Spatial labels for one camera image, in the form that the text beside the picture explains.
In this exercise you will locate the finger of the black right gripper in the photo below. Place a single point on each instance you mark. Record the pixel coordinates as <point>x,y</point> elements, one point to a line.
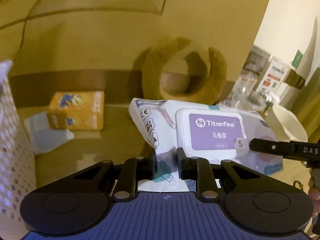
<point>291,150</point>

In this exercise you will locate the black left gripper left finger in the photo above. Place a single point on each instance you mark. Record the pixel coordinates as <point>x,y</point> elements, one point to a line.
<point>119,182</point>

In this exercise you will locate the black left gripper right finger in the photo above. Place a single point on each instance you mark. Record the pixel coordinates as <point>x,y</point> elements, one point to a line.
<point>213,182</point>

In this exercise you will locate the Titanfine diaper pack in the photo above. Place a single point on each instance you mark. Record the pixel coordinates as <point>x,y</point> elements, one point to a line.
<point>211,132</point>

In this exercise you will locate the person's right hand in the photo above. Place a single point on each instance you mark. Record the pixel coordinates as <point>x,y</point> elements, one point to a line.
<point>313,193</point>

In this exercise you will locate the small pink tissue pack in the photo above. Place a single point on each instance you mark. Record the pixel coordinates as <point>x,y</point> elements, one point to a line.
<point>224,103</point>

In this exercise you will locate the orange bricks toy box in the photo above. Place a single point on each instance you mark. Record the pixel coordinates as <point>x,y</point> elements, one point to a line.
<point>80,110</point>

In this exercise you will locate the white QR code sign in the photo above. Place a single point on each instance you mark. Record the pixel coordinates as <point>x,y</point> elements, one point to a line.
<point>274,76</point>

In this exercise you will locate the clear plastic bowl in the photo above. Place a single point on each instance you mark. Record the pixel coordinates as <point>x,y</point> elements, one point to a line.
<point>246,100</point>

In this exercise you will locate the light blue face mask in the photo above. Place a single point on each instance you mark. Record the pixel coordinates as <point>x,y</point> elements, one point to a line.
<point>43,139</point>

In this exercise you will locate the grey hotel advertising sign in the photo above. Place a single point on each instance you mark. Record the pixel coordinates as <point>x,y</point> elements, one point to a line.
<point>254,66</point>

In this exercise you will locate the white perforated basket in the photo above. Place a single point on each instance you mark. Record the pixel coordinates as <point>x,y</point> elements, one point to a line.
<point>17,162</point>

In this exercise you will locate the brown plush crescent pillow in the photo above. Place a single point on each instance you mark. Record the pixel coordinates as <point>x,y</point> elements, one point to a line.
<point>181,69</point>

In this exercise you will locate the brass wall switch panel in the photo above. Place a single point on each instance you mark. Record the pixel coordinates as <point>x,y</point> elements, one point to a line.
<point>295,80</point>

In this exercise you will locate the green wall sticker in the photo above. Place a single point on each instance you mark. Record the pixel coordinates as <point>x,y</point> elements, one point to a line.
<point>297,59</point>

